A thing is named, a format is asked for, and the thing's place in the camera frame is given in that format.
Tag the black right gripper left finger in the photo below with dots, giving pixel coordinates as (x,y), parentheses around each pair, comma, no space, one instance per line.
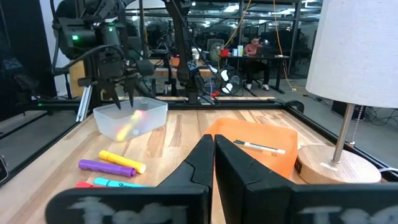
(186,193)

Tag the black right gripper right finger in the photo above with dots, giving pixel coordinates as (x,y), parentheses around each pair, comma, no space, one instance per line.
(242,186)

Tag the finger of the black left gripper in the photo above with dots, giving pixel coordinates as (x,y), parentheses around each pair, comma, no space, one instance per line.
(111,90)
(131,88)

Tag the pink highlighter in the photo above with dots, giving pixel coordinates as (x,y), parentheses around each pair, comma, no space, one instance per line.
(140,113)

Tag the yellow highlighter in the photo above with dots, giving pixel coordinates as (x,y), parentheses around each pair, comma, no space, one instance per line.
(127,129)

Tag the green dry-erase marker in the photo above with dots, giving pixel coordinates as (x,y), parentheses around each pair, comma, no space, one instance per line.
(261,147)

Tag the orange plastic bin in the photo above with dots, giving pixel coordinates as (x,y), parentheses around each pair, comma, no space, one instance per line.
(264,133)

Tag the orange-yellow highlighter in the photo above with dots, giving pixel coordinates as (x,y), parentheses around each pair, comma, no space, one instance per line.
(121,161)

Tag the teal highlighter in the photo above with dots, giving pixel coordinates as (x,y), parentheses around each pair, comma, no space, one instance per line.
(115,183)

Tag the purple highlighter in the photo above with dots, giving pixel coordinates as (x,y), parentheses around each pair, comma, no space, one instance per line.
(105,168)

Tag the red highlighter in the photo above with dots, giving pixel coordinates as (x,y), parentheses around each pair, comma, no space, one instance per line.
(85,185)

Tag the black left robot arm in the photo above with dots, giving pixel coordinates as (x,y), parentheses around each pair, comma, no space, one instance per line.
(186,46)

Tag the silver aluminium bars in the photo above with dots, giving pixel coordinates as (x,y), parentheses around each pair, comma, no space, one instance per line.
(84,104)

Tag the clear plastic bin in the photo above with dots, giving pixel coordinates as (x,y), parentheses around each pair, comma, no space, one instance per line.
(149,115)

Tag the wooden workbench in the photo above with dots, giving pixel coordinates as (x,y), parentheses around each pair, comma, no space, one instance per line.
(161,72)

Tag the black panel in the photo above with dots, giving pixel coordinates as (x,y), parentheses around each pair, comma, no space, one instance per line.
(25,46)

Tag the red cup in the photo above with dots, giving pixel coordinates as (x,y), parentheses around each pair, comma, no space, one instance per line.
(224,52)

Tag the black floor fan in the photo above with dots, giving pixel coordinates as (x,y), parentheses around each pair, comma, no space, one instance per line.
(231,81)

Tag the person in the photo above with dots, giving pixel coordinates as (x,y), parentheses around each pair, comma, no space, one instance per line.
(256,49)

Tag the black desk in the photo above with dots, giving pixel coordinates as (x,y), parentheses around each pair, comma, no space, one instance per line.
(273,57)

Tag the black aluminium table frame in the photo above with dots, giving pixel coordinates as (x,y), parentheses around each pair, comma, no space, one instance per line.
(233,104)

